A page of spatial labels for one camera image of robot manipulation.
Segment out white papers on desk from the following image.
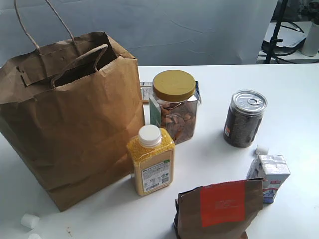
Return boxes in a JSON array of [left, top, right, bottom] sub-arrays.
[[264, 23, 306, 48]]

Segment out white thermos bottle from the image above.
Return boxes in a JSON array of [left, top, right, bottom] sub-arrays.
[[301, 22, 319, 57]]

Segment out white blue milk carton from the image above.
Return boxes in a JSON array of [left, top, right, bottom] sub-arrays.
[[246, 154, 291, 204]]

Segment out black light stand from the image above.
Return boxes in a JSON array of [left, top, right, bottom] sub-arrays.
[[261, 0, 306, 65]]

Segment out white foam piece front left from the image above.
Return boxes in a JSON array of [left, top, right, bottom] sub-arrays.
[[20, 214, 40, 230]]

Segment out white backdrop cloth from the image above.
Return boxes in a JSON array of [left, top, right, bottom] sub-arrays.
[[0, 0, 277, 66]]

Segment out white foam piece bottom edge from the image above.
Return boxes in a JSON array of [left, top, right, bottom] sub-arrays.
[[28, 233, 42, 239]]

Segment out yellow millet bottle white cap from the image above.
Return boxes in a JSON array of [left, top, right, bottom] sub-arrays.
[[126, 124, 175, 196]]

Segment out brown pouch with red label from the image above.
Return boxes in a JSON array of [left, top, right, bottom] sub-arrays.
[[173, 178, 263, 239]]

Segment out brown paper shopping bag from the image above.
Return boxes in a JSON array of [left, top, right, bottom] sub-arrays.
[[0, 0, 146, 213]]

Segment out flat blue white snack packet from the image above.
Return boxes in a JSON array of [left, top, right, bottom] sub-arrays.
[[140, 82, 153, 104]]

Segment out white foam piece near carton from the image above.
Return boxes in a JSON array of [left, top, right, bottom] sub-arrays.
[[255, 145, 269, 155]]

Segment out dark grain can pull-tab lid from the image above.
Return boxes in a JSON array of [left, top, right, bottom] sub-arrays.
[[223, 90, 267, 148]]

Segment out almond jar with yellow lid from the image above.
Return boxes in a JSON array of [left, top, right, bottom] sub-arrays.
[[149, 70, 200, 144]]

